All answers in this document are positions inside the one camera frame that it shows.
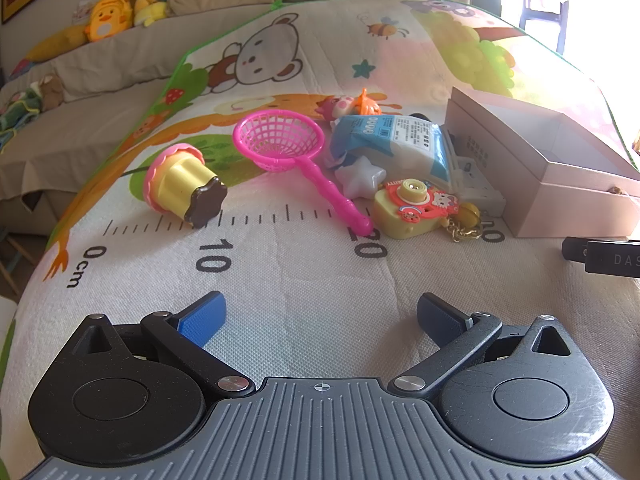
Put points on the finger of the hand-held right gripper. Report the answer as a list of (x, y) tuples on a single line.
[(615, 259), (574, 250)]

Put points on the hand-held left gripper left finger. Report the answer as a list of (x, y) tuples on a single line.
[(202, 319)]

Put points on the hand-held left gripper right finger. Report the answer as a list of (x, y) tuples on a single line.
[(440, 316)]

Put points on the pink cardboard box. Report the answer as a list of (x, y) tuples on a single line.
[(575, 205)]

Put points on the white power strip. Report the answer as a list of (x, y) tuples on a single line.
[(481, 191)]

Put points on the yellow pink ice cream toy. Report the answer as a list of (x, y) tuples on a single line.
[(180, 180)]

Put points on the white star toy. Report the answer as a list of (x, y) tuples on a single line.
[(357, 177)]

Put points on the pink plastic toy net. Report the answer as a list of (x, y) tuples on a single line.
[(326, 184)]

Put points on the blue white tissue packet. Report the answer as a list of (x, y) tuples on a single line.
[(400, 145)]

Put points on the orange tiger figure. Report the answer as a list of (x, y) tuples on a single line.
[(367, 105)]

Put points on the pink bear figure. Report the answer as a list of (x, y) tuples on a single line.
[(340, 106)]

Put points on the printed cartoon play mat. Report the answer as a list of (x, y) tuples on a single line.
[(300, 280)]

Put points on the wooden stool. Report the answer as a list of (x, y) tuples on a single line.
[(17, 255)]

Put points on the beige covered sofa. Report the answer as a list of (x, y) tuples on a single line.
[(100, 100)]

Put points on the brown bear plush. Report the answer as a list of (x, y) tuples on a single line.
[(51, 92)]

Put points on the long yellow plush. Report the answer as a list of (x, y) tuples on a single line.
[(57, 42)]

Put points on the yellow chick plush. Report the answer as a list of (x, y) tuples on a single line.
[(107, 17)]

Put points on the white yellow duck plush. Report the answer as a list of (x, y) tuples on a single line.
[(145, 7)]

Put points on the white plastic package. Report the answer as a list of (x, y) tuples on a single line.
[(82, 10)]

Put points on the black metal frame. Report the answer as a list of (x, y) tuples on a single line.
[(562, 15)]

